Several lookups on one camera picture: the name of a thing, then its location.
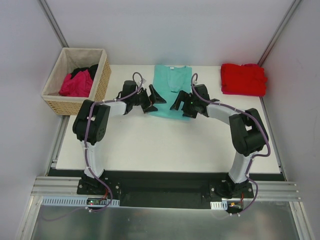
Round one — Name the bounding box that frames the teal t shirt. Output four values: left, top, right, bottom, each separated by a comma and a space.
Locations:
150, 65, 192, 121

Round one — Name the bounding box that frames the red t shirt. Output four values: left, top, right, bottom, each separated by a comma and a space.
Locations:
220, 63, 268, 97

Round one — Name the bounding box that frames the wicker laundry basket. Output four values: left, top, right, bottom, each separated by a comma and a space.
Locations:
41, 47, 112, 116

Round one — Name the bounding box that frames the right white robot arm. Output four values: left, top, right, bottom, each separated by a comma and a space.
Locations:
170, 84, 269, 199

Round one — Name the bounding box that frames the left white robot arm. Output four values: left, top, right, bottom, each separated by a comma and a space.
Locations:
72, 80, 167, 195

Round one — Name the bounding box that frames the black t shirt in basket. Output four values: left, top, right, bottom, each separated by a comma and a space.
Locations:
71, 64, 99, 80

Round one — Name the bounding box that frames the pink t shirt in basket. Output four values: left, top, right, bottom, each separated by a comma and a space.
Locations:
58, 70, 93, 98

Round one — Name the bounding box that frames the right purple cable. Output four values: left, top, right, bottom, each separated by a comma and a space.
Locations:
191, 73, 272, 221

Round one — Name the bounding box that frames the purple cable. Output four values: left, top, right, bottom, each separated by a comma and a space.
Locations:
191, 73, 272, 221
39, 72, 147, 222

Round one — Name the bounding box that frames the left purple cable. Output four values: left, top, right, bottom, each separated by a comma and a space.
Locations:
39, 72, 147, 222

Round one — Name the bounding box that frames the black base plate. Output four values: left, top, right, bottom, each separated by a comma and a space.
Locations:
48, 169, 285, 209

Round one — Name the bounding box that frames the right grey cable duct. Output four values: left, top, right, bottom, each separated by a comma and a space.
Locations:
210, 200, 228, 211

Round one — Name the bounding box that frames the grey cable duct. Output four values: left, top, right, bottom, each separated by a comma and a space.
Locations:
42, 196, 120, 208
210, 200, 228, 211

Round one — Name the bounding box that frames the left grey cable duct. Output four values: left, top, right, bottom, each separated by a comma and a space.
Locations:
42, 196, 120, 208

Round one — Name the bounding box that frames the left aluminium frame post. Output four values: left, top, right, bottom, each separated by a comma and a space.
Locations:
37, 0, 69, 48

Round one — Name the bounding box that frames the aluminium frame post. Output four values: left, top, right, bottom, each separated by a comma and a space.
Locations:
257, 0, 303, 67
37, 0, 69, 48

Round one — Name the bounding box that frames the aluminium rail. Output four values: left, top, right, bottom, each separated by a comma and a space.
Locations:
31, 176, 303, 202

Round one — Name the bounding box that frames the right aluminium frame post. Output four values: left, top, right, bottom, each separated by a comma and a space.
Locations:
257, 0, 303, 67

